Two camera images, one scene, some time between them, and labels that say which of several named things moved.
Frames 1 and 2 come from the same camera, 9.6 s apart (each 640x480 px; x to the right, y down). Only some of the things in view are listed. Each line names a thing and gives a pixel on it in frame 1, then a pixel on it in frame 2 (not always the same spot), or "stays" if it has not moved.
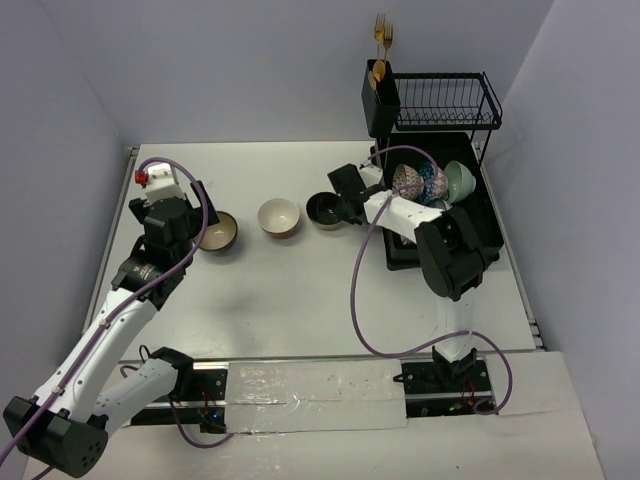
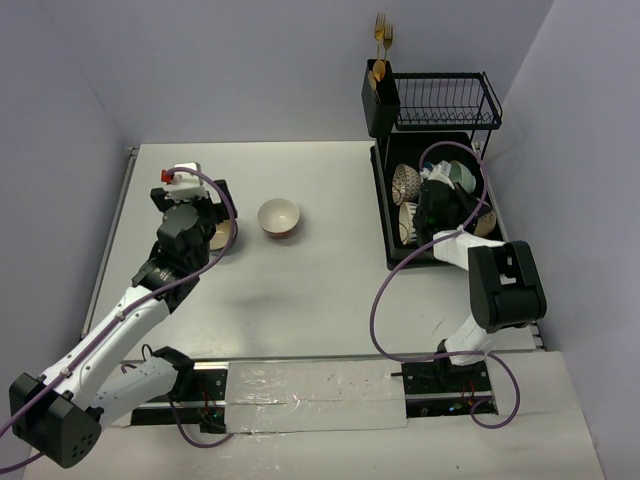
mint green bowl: [459, 182] stays
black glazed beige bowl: [320, 210] to [486, 221]
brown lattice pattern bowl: [406, 176] stays
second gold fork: [387, 39] stays
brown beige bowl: [218, 238] stays
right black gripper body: [341, 207] to [460, 208]
